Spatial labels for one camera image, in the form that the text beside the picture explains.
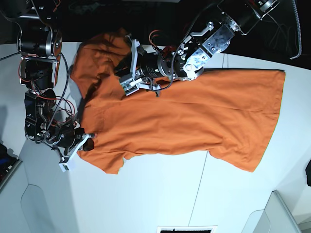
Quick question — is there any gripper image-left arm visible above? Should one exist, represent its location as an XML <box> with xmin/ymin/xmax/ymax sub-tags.
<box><xmin>50</xmin><ymin>126</ymin><xmax>97</xmax><ymax>161</ymax></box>

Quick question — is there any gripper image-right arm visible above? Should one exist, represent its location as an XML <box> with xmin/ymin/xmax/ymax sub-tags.
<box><xmin>114</xmin><ymin>35</ymin><xmax>174</xmax><ymax>97</ymax></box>

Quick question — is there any orange t-shirt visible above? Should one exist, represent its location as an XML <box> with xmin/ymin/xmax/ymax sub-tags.
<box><xmin>71</xmin><ymin>29</ymin><xmax>285</xmax><ymax>174</ymax></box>

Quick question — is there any robot arm image-left side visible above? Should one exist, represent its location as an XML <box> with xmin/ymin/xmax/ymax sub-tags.
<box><xmin>0</xmin><ymin>0</ymin><xmax>95</xmax><ymax>171</ymax></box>

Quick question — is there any clear panel bottom left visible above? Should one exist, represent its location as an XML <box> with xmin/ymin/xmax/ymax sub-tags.
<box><xmin>20</xmin><ymin>184</ymin><xmax>55</xmax><ymax>233</ymax></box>

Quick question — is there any clear panel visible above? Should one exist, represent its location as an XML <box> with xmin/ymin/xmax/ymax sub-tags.
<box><xmin>20</xmin><ymin>184</ymin><xmax>55</xmax><ymax>233</ymax></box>
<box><xmin>242</xmin><ymin>190</ymin><xmax>301</xmax><ymax>233</ymax></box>

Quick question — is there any white tray bottom centre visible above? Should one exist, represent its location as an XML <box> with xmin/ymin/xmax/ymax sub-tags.
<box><xmin>156</xmin><ymin>226</ymin><xmax>218</xmax><ymax>233</ymax></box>

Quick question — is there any clear panel bottom right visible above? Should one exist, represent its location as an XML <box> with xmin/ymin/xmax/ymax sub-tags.
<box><xmin>242</xmin><ymin>190</ymin><xmax>301</xmax><ymax>233</ymax></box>

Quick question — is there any wrist camera image-right arm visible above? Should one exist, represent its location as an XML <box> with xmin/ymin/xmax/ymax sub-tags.
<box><xmin>119</xmin><ymin>73</ymin><xmax>139</xmax><ymax>96</ymax></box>

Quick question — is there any wrist camera image-left arm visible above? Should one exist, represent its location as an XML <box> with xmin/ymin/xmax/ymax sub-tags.
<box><xmin>58</xmin><ymin>158</ymin><xmax>75</xmax><ymax>172</ymax></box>

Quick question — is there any grey corrugated hose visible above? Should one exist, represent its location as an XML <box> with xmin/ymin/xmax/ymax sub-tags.
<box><xmin>290</xmin><ymin>0</ymin><xmax>303</xmax><ymax>60</ymax></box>

